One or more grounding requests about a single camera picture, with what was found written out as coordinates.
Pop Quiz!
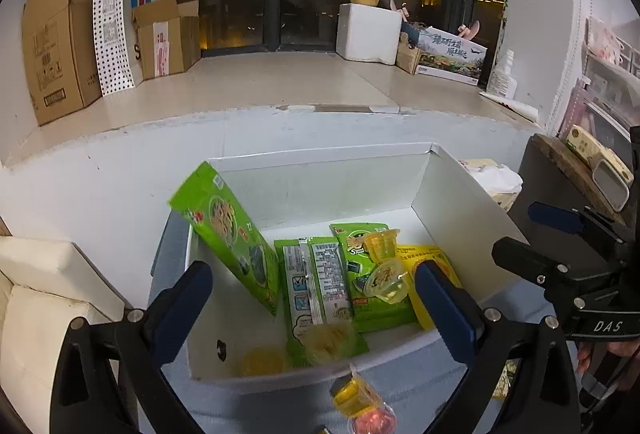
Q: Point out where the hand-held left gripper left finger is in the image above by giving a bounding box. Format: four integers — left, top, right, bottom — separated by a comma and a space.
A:
55, 260, 214, 434

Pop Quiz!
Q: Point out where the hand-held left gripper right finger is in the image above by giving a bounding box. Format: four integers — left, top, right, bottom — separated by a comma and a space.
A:
415, 260, 583, 434

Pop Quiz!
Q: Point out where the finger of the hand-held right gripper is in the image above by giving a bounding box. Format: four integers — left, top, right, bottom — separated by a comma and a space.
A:
492, 237, 601, 300
528, 201, 626, 245

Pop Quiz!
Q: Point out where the yellow snack packet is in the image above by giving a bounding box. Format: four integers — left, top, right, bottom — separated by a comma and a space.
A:
395, 244, 463, 331

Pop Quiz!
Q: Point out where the yellow jelly cup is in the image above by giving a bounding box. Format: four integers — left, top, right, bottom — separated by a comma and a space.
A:
364, 228, 402, 263
332, 371, 383, 415
237, 348, 288, 377
363, 260, 412, 305

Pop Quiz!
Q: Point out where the green seaweed snack packet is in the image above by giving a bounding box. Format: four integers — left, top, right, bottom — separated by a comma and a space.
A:
329, 223, 421, 334

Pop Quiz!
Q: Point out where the large green snack packet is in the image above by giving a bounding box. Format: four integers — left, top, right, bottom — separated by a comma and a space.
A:
167, 161, 281, 315

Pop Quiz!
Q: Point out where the gold foil snack packet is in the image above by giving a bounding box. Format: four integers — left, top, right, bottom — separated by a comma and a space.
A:
492, 359, 518, 401

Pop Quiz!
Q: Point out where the clear jelly cup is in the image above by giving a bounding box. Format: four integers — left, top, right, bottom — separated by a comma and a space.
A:
305, 321, 358, 365

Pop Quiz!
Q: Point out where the red jelly cup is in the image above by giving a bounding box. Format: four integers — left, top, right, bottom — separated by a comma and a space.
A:
347, 404, 398, 434

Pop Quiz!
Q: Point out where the green packet with silver strip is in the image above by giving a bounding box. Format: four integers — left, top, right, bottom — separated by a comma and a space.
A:
274, 237, 371, 367

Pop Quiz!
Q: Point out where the white cardboard box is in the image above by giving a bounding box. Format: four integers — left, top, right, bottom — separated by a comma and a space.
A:
187, 143, 531, 382

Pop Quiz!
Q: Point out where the person's right hand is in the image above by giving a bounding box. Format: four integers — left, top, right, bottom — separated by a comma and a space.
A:
575, 342, 594, 375

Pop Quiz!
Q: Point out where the grey desk clock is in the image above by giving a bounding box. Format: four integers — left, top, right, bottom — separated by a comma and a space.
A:
590, 159, 633, 212

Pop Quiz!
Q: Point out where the cream patterned box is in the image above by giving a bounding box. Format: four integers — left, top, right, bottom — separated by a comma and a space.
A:
565, 124, 618, 167

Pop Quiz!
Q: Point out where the rolled white paper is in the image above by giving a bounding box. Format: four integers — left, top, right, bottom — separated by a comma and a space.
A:
479, 89, 541, 122

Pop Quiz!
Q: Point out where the clear plastic drawer unit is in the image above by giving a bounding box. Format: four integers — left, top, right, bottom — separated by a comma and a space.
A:
560, 14, 640, 150

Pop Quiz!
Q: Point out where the cream sofa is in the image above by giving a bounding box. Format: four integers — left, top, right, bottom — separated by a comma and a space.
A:
0, 237, 131, 434

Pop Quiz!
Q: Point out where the white plastic bottle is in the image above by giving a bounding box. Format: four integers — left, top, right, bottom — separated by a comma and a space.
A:
486, 49, 516, 98

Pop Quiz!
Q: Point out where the floral tissue pack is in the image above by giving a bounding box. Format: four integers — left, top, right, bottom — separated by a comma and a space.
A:
585, 17, 631, 65

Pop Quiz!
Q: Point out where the landscape printed box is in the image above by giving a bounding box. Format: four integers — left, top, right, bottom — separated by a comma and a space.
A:
415, 27, 488, 86

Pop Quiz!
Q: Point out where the brown paper packet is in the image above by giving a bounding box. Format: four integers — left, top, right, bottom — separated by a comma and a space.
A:
395, 42, 423, 76

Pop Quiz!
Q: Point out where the white foam box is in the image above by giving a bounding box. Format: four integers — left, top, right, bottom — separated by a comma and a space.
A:
336, 3, 403, 65

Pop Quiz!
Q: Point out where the small open cardboard box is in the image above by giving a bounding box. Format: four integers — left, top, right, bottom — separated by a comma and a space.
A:
132, 0, 201, 81

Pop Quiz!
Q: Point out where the large brown cardboard box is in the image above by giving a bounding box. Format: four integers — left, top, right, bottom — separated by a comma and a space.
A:
21, 0, 103, 126

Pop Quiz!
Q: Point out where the polka-dot paper bag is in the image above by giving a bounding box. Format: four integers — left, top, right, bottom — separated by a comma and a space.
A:
93, 0, 137, 98

